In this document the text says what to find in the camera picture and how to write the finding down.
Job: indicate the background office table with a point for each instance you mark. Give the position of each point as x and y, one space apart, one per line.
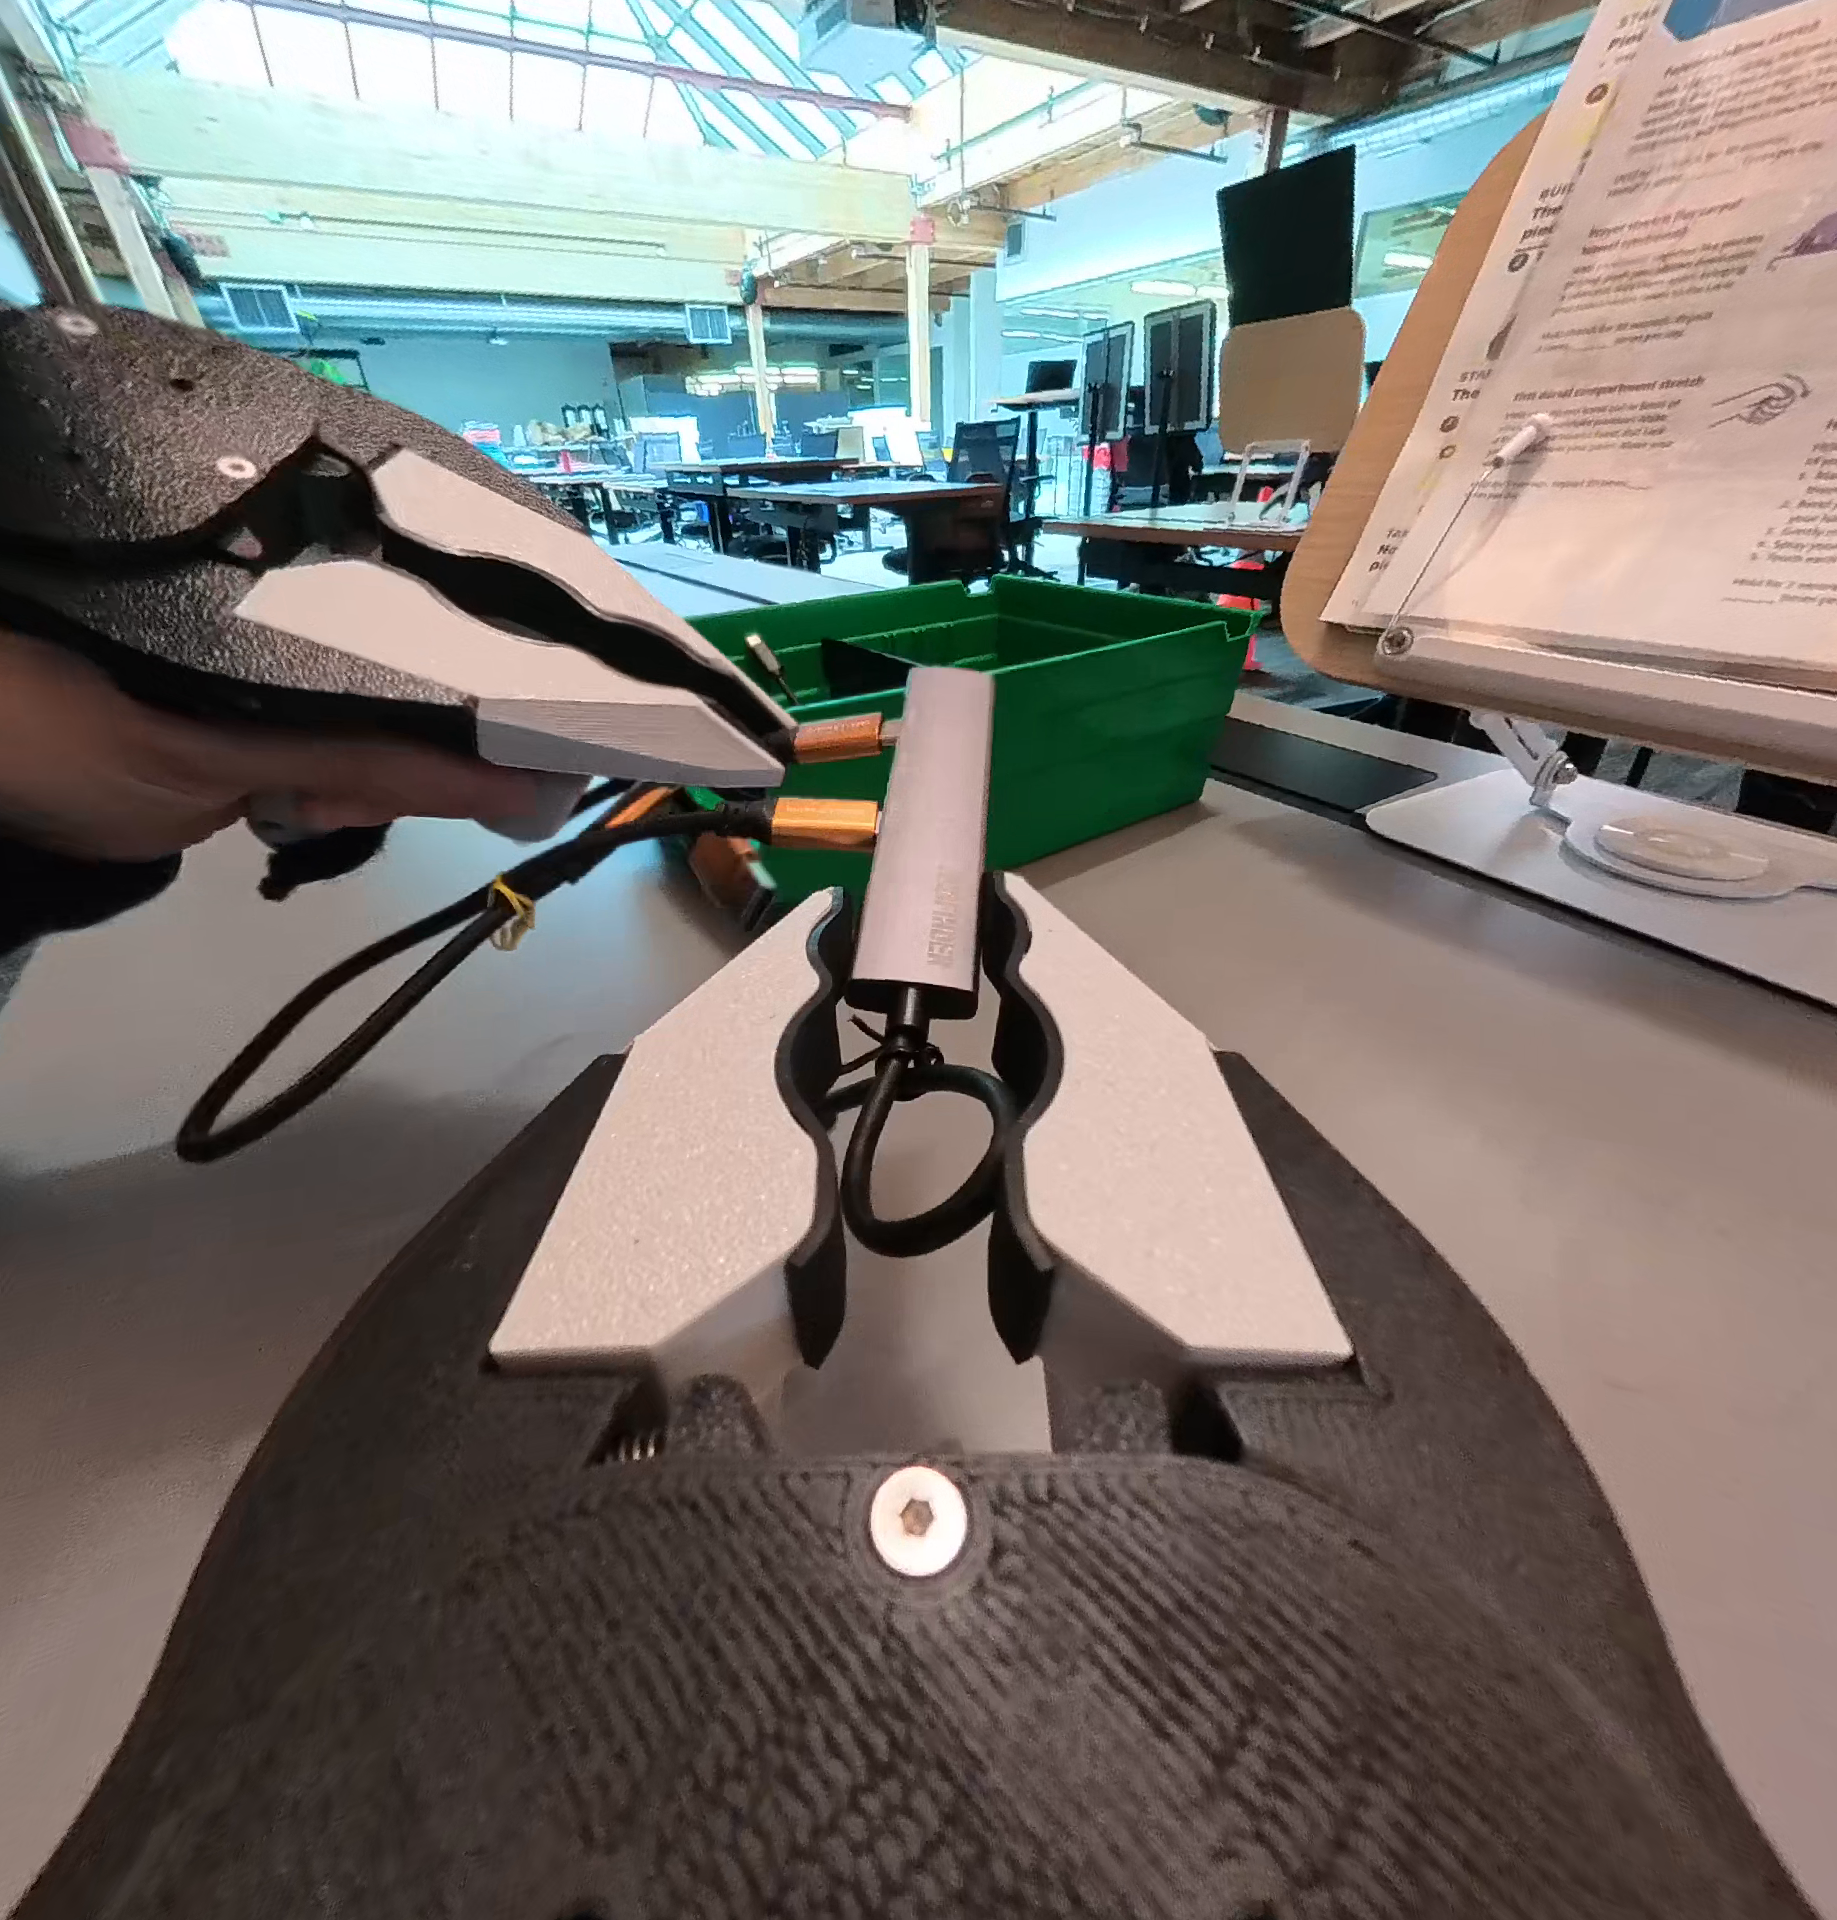
844 496

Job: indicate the black office chair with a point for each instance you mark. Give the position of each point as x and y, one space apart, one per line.
993 472

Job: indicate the black rolling screen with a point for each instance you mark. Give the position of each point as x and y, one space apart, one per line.
1178 367
1109 375

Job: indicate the ceiling projector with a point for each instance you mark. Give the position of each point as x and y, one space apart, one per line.
867 21

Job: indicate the grey USB hub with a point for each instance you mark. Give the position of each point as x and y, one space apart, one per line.
926 811

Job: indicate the black hanging panel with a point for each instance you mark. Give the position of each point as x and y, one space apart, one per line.
1286 232

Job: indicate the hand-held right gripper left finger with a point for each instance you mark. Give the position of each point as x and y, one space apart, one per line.
662 1185

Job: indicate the green divided storage bin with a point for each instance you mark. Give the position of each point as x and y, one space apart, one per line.
1098 750

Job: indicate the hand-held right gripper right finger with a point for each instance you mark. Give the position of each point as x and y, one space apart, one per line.
1189 1185

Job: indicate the printed instruction sheet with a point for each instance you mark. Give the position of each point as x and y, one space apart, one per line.
1684 301

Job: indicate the person's left hand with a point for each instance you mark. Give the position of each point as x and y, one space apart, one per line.
92 750

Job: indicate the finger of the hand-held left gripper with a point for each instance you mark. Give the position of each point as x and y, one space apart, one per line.
558 720
527 541

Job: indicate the wooden document stand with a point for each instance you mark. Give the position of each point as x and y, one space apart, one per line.
1398 496
1294 375

